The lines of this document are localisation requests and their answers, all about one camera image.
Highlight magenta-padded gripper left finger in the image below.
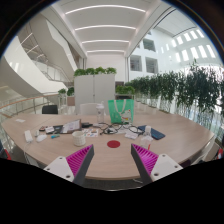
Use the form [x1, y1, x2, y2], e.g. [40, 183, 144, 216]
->
[43, 143, 96, 187]

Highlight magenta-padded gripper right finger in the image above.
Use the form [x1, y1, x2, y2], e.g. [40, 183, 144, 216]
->
[130, 143, 185, 186]

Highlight white grid-pattern mug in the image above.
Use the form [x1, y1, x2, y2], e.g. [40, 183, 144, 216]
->
[71, 130, 87, 147]

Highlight white printed paper card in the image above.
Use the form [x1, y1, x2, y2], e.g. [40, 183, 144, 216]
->
[124, 130, 139, 140]

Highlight colourful sticker sheet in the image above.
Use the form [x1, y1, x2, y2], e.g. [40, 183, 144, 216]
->
[82, 127, 100, 138]

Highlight open paper booklet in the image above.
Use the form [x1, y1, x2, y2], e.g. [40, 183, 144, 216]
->
[60, 119, 82, 135]

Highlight flat round red coaster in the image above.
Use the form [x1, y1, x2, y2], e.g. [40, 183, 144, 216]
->
[106, 139, 122, 150]

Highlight black tablet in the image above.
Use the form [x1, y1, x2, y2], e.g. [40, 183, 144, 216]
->
[46, 124, 64, 135]

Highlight small white card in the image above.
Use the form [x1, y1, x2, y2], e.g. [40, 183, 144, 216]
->
[44, 125, 56, 134]

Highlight white computer mouse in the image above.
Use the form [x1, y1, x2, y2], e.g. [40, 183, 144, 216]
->
[35, 133, 48, 143]

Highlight clear tumbler with white lid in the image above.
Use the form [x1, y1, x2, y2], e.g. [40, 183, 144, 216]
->
[95, 101, 106, 124]

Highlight white chair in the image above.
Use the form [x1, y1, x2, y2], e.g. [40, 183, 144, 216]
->
[79, 102, 101, 116]

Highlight green tote bag cat print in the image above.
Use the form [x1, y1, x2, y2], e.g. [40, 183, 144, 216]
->
[107, 98, 135, 125]

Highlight white power strip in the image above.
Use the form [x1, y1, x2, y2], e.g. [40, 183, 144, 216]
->
[23, 129, 34, 144]

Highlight black chair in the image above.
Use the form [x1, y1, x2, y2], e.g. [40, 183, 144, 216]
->
[41, 104, 59, 115]

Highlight potted green plant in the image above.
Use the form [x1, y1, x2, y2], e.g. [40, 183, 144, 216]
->
[57, 86, 76, 107]

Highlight white cabinet topped with plants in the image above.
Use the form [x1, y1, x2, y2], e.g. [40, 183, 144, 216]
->
[73, 66, 118, 116]

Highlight row of green hedge plants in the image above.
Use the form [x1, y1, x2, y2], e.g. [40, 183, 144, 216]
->
[124, 61, 224, 131]

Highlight ceiling strip lights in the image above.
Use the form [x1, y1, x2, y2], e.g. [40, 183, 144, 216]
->
[64, 3, 148, 54]

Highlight tangle of black cables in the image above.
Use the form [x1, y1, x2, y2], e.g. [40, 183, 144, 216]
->
[98, 122, 144, 136]

